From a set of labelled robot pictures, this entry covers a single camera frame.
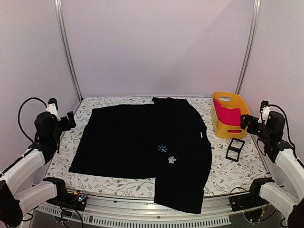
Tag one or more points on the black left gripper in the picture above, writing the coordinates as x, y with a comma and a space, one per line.
67, 125

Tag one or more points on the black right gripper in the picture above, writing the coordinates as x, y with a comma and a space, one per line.
251, 128

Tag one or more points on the black brooch display box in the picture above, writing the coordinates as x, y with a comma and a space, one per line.
234, 149

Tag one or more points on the black t-shirt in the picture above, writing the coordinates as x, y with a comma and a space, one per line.
134, 142

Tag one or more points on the sparkling brooch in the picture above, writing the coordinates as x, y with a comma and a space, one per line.
172, 160

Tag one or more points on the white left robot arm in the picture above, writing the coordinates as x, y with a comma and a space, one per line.
12, 208

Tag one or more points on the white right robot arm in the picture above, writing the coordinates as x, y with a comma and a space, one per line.
284, 189

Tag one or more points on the magenta cloth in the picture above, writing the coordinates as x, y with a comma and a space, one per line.
223, 117

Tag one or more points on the yellow plastic basket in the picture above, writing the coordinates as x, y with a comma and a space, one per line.
231, 100

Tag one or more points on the floral tablecloth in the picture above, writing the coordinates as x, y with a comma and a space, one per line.
225, 176

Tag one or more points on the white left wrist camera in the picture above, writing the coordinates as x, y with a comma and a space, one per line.
53, 108

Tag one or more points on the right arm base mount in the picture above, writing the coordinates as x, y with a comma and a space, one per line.
241, 199

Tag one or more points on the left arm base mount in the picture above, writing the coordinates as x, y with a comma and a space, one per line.
75, 200

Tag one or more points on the aluminium front rail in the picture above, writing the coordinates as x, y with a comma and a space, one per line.
124, 212

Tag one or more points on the aluminium corner post left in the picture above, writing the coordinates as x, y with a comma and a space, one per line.
66, 48

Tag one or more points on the aluminium corner post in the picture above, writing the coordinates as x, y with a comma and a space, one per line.
250, 44
66, 48

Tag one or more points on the aluminium corner post right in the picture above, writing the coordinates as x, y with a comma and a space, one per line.
250, 44

